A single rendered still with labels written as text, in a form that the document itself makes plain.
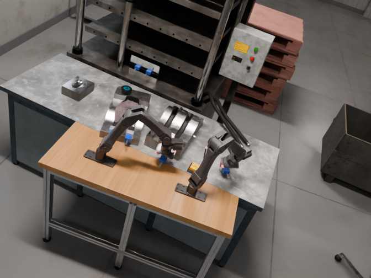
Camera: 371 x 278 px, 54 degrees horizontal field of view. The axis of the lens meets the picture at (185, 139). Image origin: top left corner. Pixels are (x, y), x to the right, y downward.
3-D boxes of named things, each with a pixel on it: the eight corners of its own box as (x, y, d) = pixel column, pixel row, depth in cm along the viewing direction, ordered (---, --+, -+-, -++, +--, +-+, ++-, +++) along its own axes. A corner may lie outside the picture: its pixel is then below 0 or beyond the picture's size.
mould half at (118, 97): (137, 145, 243) (140, 133, 236) (99, 136, 240) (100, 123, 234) (148, 106, 282) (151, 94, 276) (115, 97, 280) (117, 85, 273)
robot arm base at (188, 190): (180, 174, 221) (176, 182, 215) (211, 186, 220) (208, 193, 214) (176, 183, 225) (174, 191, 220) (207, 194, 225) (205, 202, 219)
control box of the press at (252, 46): (212, 181, 353) (271, 43, 264) (184, 168, 357) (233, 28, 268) (218, 168, 370) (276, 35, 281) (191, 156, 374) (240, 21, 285)
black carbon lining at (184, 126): (175, 144, 243) (179, 134, 237) (154, 134, 245) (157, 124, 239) (193, 120, 270) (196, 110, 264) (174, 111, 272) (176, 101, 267)
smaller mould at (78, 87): (78, 101, 264) (79, 94, 259) (61, 94, 266) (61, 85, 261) (93, 90, 279) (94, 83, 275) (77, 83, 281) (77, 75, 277)
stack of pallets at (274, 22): (275, 83, 557) (306, 19, 494) (273, 115, 480) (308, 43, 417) (189, 53, 562) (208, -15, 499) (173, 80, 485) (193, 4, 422)
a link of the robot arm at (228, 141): (239, 143, 227) (221, 126, 202) (249, 153, 222) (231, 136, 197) (226, 157, 228) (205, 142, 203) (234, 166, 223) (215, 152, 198)
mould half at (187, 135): (178, 160, 242) (183, 145, 233) (143, 144, 245) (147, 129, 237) (201, 124, 281) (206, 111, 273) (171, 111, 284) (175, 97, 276)
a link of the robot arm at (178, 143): (181, 144, 226) (183, 129, 218) (181, 153, 219) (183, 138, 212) (163, 143, 225) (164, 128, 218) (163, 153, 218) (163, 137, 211)
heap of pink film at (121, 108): (137, 127, 248) (138, 118, 243) (111, 121, 246) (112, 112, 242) (143, 107, 269) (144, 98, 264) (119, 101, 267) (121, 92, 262)
